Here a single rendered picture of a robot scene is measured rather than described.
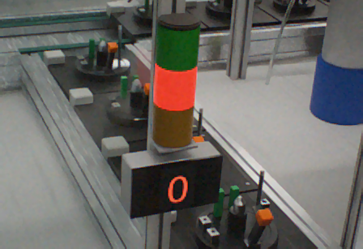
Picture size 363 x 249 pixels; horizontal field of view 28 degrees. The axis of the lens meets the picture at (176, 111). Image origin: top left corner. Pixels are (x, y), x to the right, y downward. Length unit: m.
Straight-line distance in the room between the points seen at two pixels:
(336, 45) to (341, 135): 0.23
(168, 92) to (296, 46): 1.46
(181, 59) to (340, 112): 1.10
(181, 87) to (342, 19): 1.02
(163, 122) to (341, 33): 1.02
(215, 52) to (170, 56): 1.32
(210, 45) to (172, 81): 1.30
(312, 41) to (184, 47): 1.51
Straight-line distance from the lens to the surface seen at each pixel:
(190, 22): 0.82
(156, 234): 0.98
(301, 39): 2.27
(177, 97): 0.84
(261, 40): 2.20
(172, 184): 0.89
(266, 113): 1.90
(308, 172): 1.66
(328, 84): 1.86
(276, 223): 1.27
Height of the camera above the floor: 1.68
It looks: 26 degrees down
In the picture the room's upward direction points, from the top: 4 degrees clockwise
